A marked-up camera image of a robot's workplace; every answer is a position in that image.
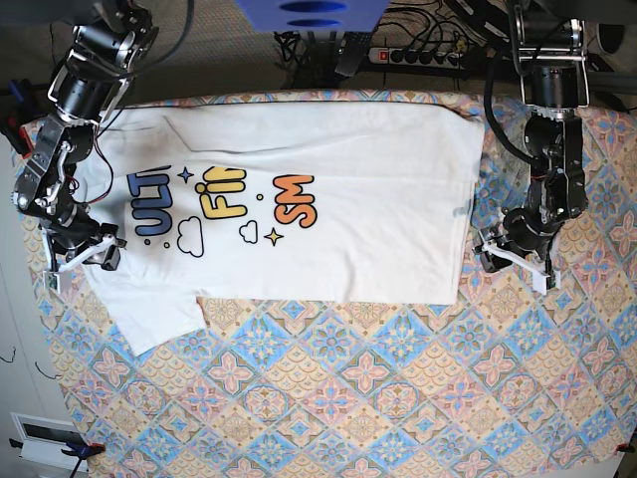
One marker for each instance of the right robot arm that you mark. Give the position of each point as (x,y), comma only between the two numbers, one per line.
(91,81)

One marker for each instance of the clamp at table bottom-right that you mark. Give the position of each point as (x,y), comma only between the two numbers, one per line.
(626,448)

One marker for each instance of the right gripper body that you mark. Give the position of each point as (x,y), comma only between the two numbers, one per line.
(72,229)

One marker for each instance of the white wall outlet panel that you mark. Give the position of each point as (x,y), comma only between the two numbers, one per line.
(43,440)

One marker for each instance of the white printed T-shirt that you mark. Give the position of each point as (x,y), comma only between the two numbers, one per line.
(326,201)

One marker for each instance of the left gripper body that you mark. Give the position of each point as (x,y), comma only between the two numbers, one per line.
(522,232)

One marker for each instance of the patterned tablecloth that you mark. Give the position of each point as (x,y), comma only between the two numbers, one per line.
(504,383)

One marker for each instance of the blue plastic box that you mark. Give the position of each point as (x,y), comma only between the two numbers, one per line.
(313,15)

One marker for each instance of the black power strip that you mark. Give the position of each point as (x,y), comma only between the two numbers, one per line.
(413,58)

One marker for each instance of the clamp at table bottom-left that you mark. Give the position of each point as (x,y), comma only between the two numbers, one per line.
(82,450)

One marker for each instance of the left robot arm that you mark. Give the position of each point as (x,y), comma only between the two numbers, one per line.
(548,53)

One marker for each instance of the clamp at table top-left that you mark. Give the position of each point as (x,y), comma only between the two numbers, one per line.
(22,110)

